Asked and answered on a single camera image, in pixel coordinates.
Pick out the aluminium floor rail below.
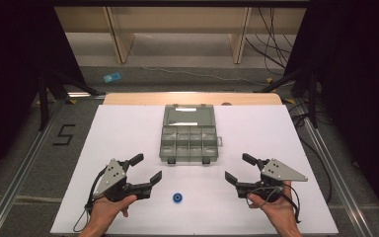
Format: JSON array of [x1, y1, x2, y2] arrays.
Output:
[[292, 100, 378, 237], [0, 92, 107, 237]]

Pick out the hand-held gripper cable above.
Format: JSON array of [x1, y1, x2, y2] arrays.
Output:
[[249, 182, 302, 225], [72, 166, 111, 234]]

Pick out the person's left hand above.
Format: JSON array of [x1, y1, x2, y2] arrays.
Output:
[[87, 195, 138, 231]]

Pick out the person's right hand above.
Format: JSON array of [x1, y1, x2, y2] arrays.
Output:
[[246, 181, 302, 233]]

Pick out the clear plastic compartment box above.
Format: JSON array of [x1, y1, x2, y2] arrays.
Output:
[[159, 104, 224, 166]]

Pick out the blue card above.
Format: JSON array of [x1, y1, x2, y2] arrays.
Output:
[[103, 71, 123, 84]]

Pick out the wooden table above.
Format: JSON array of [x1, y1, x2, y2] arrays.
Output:
[[102, 92, 283, 107]]

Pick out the light wooden shelf unit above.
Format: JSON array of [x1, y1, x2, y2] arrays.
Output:
[[54, 6, 308, 65]]

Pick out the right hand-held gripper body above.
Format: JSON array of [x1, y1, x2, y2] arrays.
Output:
[[243, 158, 309, 202]]

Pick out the white table mat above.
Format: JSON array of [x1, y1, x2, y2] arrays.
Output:
[[49, 104, 340, 236]]

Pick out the black stand legs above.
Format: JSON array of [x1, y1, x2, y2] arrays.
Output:
[[253, 62, 321, 130], [37, 63, 107, 131]]

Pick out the left hand-held gripper cable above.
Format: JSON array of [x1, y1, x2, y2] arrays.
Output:
[[72, 166, 111, 234]]

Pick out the bundle of black floor cables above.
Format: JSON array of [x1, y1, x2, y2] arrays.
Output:
[[244, 6, 298, 77]]

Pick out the black curtain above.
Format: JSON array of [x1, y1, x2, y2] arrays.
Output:
[[0, 0, 88, 191], [283, 0, 379, 229]]

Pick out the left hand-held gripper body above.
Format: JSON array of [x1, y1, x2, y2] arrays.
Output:
[[93, 158, 139, 202]]

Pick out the right hand-held gripper cable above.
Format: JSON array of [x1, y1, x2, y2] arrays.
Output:
[[249, 182, 302, 225]]

